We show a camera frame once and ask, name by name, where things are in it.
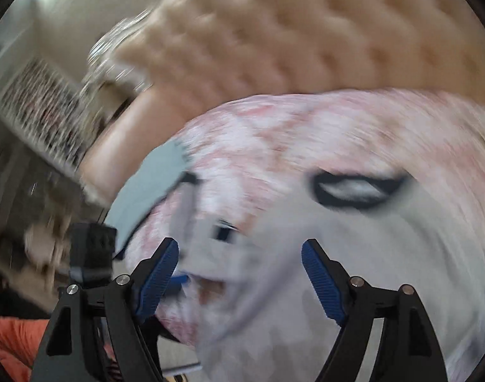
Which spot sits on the beige tufted leather sofa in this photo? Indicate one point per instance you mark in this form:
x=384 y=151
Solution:
x=286 y=28

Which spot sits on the orange cloth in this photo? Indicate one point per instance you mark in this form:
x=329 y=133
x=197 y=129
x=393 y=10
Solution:
x=11 y=338

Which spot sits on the white lattice screen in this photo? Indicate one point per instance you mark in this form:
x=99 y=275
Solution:
x=39 y=111

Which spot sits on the grey sweater with navy collar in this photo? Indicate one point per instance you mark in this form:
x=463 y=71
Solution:
x=385 y=266

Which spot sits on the pink floral blanket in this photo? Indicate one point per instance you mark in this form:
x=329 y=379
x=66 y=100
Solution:
x=266 y=135

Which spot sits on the light blue folded cloth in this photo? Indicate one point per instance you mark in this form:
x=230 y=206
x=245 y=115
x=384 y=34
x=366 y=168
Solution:
x=151 y=187

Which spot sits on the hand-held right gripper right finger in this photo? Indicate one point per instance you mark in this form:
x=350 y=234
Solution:
x=320 y=282

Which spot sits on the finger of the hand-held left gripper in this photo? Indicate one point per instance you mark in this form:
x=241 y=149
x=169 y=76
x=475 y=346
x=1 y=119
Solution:
x=181 y=279

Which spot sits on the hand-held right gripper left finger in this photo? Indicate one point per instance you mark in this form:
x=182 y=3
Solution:
x=159 y=278

